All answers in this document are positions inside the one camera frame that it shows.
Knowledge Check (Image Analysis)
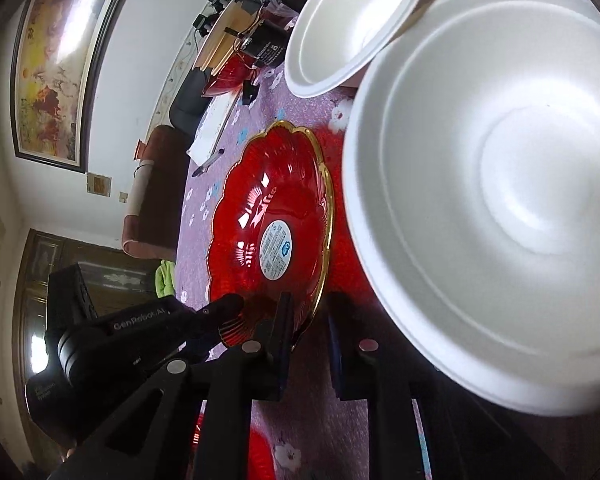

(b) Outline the red scalloped plate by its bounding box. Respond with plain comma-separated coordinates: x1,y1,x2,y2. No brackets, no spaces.
191,410,276,480

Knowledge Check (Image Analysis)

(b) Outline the red gold-rimmed plate with label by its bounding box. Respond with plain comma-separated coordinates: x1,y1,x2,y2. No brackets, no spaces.
207,120,335,347

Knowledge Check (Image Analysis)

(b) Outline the white foam bowl front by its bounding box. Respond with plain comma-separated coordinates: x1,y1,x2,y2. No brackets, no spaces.
342,0,600,415

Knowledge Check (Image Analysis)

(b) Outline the white foam bowl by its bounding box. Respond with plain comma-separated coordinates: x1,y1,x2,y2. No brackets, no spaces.
342,0,600,415
284,0,420,99

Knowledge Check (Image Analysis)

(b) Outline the stack of beige paper bowls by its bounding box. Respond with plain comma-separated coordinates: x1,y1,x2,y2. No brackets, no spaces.
193,1,259,74

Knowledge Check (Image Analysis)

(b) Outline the green cloth pile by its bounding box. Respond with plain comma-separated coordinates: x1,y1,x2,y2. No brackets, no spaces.
155,260,175,298

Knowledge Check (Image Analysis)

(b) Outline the wooden glass door cabinet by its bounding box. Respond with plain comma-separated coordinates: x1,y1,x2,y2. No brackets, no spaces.
12,229,159,470

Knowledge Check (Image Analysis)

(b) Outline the brown armchair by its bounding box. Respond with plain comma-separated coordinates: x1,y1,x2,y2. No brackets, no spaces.
121,125,190,261

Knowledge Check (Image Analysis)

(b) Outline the purple floral tablecloth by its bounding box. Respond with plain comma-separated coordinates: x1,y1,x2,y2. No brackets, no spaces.
174,0,600,480

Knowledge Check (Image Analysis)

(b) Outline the white paper sheet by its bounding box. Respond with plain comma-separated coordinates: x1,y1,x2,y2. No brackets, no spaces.
187,90,239,166

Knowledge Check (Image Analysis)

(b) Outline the black leather sofa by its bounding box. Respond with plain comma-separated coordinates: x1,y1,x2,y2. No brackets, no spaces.
169,68,211,140

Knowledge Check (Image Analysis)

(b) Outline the black clip on table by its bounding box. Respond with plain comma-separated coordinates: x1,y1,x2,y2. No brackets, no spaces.
242,79,260,106

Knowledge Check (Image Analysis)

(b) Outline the black round jar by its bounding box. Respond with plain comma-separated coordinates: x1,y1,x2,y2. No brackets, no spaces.
239,21,290,67

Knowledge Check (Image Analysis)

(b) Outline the framed horse painting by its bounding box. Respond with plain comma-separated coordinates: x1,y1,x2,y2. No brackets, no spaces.
9,0,125,174

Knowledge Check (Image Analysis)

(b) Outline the small yellow wall picture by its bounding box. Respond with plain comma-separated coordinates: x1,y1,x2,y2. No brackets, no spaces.
86,172,111,197

